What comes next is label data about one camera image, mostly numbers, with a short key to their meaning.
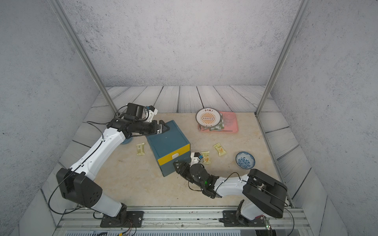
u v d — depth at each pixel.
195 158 0.76
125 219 0.70
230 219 0.72
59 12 0.71
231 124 1.11
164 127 0.73
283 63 0.90
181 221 0.74
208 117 1.16
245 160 0.93
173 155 0.74
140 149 0.99
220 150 0.98
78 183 0.41
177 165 0.81
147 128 0.68
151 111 0.73
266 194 0.43
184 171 0.71
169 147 0.76
